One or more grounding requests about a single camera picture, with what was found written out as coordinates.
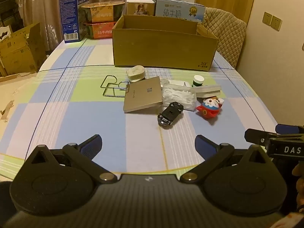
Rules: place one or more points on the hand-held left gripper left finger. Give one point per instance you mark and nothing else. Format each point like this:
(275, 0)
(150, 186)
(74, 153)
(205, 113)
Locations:
(91, 146)

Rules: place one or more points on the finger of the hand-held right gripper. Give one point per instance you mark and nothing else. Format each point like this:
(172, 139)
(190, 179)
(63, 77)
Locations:
(287, 129)
(255, 136)

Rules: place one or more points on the green and white small bottle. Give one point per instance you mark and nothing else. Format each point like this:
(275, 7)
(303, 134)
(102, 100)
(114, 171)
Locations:
(198, 80)

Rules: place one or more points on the white humidifier box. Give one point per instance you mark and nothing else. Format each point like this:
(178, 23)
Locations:
(139, 7)

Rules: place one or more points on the person's right hand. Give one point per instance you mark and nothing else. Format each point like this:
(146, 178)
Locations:
(299, 190)

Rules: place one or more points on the green orange instant food bowl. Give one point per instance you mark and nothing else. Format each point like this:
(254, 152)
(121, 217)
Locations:
(102, 13)

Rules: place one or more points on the white remote control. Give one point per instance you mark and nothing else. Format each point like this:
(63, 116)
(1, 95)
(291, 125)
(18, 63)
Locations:
(177, 83)

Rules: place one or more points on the white plug adapter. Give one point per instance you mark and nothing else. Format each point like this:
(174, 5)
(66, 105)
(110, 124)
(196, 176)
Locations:
(135, 73)

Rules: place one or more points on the red cartoon cat toy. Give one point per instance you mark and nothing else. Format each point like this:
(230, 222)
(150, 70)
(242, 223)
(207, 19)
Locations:
(209, 109)

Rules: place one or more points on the translucent white plastic box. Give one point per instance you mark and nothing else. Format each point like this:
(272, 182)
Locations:
(209, 90)

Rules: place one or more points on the beige wall socket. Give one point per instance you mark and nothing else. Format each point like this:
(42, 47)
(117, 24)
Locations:
(272, 21)

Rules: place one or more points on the chair with quilted cover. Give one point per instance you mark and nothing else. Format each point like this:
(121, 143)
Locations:
(228, 33)

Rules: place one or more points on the black toy car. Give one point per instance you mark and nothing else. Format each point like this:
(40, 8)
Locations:
(169, 114)

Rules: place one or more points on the dark blue milk carton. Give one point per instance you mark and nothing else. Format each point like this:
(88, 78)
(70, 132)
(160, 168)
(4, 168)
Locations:
(71, 14)

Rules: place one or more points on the red orange instant food bowl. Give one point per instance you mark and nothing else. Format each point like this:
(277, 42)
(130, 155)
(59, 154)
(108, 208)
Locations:
(101, 30)

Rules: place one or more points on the light blue milk carton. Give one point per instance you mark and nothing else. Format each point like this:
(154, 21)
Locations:
(175, 10)

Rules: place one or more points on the cardboard boxes on floor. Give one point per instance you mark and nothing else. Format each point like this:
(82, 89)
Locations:
(19, 49)

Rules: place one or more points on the beige curtain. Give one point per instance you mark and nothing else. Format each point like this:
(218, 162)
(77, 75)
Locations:
(40, 2)

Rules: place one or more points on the clear floss pick box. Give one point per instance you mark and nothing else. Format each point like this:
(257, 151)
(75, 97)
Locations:
(179, 97)

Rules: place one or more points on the brown cardboard box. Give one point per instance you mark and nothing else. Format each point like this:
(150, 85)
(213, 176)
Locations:
(161, 47)

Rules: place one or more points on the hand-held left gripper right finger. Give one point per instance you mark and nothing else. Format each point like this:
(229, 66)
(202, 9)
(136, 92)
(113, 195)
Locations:
(205, 146)

